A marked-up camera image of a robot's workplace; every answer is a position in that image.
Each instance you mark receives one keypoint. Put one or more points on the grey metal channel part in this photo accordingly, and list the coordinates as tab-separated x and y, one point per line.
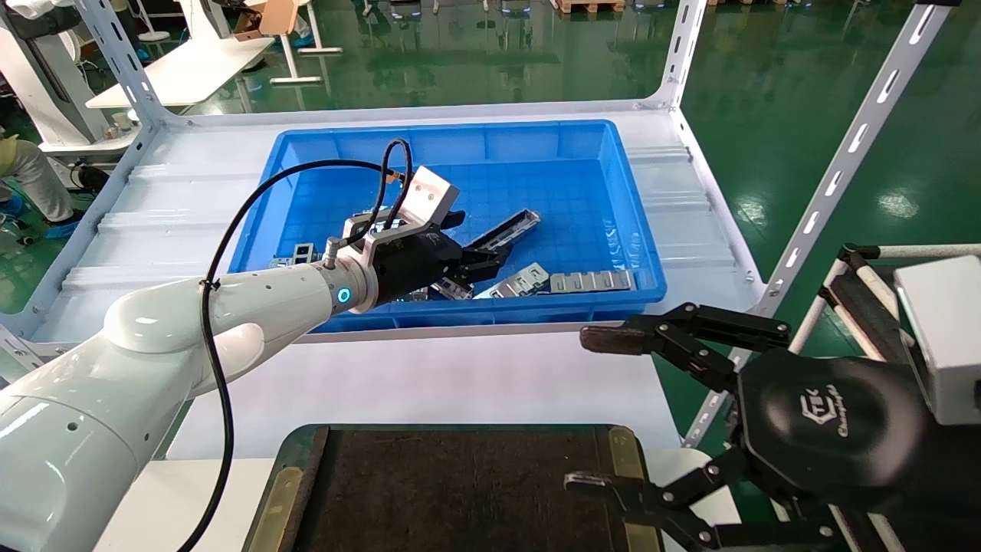
513	228

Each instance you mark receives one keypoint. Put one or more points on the white table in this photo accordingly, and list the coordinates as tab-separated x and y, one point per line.
191	73

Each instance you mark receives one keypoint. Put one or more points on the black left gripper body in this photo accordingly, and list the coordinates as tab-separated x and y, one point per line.
414	264

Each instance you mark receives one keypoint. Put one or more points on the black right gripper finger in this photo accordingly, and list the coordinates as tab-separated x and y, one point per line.
667	337
659	502

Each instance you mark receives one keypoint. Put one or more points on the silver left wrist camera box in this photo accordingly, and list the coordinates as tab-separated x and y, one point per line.
428	198

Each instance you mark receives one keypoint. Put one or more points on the flat grey ribbed metal part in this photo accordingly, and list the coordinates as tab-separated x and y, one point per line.
590	281

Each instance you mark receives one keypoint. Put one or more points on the black cart pad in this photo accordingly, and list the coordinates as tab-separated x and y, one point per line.
866	314

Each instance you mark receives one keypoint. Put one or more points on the light grey slotted metal part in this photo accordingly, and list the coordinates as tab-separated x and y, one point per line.
517	282
282	263

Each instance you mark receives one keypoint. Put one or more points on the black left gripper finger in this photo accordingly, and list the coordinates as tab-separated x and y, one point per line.
483	264
452	220

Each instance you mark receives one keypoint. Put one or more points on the wooden pallet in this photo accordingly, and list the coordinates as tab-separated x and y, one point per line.
590	6

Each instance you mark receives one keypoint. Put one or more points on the brown cardboard box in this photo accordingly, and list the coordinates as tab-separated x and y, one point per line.
268	17

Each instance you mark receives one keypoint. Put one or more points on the blue plastic bin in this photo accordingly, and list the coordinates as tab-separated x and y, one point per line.
536	184

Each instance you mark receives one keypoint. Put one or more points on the white tube cart frame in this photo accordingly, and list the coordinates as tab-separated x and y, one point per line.
812	307

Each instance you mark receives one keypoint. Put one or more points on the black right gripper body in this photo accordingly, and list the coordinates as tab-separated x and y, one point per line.
835	422

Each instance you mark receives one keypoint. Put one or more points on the white stand base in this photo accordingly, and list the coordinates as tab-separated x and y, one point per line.
153	34

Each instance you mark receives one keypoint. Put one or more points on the dark grey slotted metal part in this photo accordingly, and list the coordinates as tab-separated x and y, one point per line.
303	254

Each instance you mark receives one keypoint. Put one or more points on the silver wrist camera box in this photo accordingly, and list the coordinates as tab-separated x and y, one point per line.
946	337
428	198

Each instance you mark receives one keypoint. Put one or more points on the white desk with legs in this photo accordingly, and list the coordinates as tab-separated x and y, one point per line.
306	50

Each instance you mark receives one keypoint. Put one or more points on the person with blue shoe covers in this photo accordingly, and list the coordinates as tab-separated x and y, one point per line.
304	34

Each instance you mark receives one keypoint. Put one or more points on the person in beige trousers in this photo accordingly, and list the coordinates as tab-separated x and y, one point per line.
34	180

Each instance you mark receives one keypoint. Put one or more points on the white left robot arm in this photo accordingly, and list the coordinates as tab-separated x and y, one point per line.
153	345

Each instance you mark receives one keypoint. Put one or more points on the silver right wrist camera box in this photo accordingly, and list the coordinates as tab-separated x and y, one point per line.
946	337

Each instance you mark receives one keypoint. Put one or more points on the white machine base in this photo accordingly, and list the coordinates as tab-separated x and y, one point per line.
46	77

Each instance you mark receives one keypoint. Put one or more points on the black container tray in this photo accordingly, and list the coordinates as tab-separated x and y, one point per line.
460	491

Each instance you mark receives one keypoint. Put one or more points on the white metal shelf rack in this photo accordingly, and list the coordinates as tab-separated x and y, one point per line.
191	215

